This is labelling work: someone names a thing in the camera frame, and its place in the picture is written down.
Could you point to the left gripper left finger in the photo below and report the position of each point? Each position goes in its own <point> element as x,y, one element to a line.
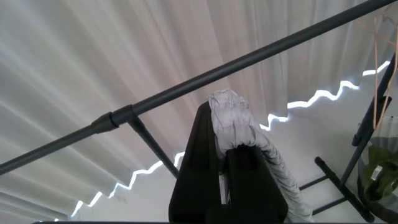
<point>196,174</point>

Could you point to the black clothes rack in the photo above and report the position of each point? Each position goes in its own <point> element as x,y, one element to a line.
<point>217,73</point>

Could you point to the white laundry basket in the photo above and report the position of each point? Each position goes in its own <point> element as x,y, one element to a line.
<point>387,210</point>

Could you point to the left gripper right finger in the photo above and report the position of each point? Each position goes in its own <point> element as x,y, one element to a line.
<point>252,186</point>

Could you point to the pale grey shorts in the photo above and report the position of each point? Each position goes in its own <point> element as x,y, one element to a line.
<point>230,118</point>

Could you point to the green garment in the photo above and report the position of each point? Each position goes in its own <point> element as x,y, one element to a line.
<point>385,168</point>

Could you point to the white curtain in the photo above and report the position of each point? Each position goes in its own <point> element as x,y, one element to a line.
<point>93,46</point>

